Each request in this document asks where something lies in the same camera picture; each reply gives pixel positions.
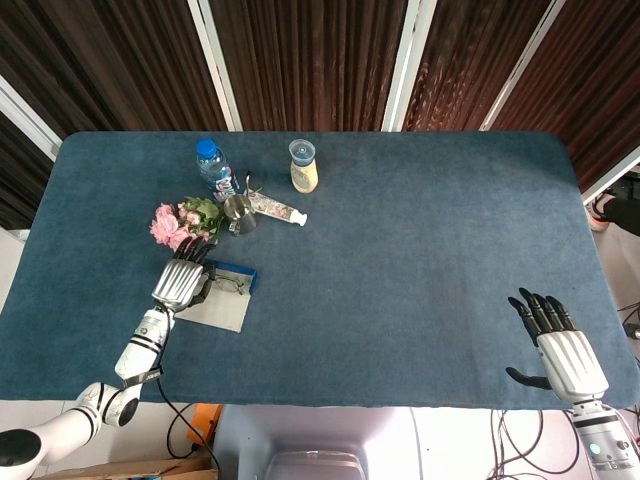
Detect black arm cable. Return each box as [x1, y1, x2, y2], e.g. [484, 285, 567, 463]
[152, 309, 224, 469]

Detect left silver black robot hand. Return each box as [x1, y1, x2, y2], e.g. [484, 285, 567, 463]
[151, 234, 217, 314]

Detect yellow squeeze bottle clear cap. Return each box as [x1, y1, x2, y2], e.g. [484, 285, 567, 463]
[288, 138, 320, 194]

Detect pink artificial flower bouquet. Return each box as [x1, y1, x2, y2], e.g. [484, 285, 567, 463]
[149, 196, 226, 251]

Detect stainless steel cup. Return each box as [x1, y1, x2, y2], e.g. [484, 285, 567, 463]
[223, 195, 258, 236]

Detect blue cap water bottle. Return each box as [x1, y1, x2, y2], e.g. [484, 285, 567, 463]
[195, 138, 240, 202]

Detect white partition frame post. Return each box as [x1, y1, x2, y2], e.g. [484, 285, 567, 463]
[479, 0, 566, 132]
[381, 0, 437, 132]
[0, 74, 64, 162]
[582, 149, 640, 204]
[187, 0, 245, 132]

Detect blue table cloth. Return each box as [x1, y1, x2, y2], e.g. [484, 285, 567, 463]
[0, 130, 635, 409]

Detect floral toothpaste tube white cap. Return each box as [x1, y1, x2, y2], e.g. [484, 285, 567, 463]
[249, 192, 309, 227]

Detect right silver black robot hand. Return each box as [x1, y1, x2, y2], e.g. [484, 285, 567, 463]
[505, 287, 610, 404]

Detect white orange sneaker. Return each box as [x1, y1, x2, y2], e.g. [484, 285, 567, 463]
[587, 192, 615, 232]

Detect black-rimmed eyeglasses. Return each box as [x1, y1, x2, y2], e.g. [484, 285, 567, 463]
[207, 272, 246, 295]

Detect brown pleated curtain panel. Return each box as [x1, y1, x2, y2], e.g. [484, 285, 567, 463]
[407, 0, 554, 132]
[0, 0, 229, 146]
[492, 0, 640, 191]
[207, 0, 409, 132]
[0, 112, 56, 231]

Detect orange device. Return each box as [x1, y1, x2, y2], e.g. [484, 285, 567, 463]
[187, 403, 224, 446]

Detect black trouser leg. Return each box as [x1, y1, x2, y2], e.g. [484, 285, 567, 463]
[603, 196, 640, 232]

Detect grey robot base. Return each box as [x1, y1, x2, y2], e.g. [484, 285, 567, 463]
[212, 404, 424, 480]

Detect black floor cable tangle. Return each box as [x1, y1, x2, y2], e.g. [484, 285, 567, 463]
[489, 408, 586, 480]

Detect brown cardboard carton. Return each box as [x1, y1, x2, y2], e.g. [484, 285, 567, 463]
[29, 453, 219, 480]

